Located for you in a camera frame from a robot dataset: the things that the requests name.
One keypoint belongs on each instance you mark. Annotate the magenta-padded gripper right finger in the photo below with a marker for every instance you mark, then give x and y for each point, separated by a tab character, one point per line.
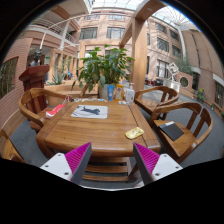
146	159

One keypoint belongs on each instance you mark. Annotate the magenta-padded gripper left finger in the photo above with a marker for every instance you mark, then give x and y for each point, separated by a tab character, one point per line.
78	159

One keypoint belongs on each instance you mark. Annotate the yellow computer mouse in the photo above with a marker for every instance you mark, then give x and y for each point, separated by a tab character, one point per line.
134	133

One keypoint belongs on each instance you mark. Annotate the grey cat-print mouse pad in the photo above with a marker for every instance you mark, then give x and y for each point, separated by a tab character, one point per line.
89	112

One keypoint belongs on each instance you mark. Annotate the black notebook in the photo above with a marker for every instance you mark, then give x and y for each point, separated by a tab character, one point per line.
171	131

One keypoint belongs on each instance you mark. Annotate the wooden armchair with black notebook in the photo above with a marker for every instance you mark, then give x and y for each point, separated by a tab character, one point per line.
186	140

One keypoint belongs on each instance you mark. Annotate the red and white bag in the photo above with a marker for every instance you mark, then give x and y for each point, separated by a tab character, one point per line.
55	110

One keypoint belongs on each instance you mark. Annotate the empty wooden armchair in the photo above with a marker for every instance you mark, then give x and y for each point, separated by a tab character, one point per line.
150	105

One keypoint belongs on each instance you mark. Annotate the small white packet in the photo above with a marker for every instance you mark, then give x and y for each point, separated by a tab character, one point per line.
123	102

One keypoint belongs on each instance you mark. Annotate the white pump bottle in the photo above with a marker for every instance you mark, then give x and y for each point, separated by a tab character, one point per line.
130	96

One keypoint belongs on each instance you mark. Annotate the wooden chair behind plant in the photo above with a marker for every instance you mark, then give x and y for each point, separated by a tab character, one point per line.
87	89

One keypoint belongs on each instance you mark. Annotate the wooden chair backrest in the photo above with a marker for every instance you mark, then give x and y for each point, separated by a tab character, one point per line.
8	150

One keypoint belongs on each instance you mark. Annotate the wooden armchair with red bag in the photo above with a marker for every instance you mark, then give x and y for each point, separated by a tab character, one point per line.
28	108

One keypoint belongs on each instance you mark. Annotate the yellow liquid bottle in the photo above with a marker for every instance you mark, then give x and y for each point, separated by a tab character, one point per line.
119	93

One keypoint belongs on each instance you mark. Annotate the blue squeeze tube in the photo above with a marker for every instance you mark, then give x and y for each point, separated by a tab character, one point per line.
110	93

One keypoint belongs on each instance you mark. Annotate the yellow flowering plant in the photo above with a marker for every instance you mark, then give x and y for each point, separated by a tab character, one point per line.
200	95

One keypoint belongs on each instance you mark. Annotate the white abstract sculpture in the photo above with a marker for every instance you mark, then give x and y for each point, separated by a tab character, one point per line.
172	76

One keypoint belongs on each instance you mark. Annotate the dark red wooden podium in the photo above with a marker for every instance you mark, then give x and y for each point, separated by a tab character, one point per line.
35	78

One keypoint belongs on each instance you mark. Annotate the large green potted plant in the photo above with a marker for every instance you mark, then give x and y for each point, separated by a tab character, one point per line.
103	68

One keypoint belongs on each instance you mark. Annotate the dark bust statue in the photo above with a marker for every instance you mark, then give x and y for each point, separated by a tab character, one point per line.
36	59

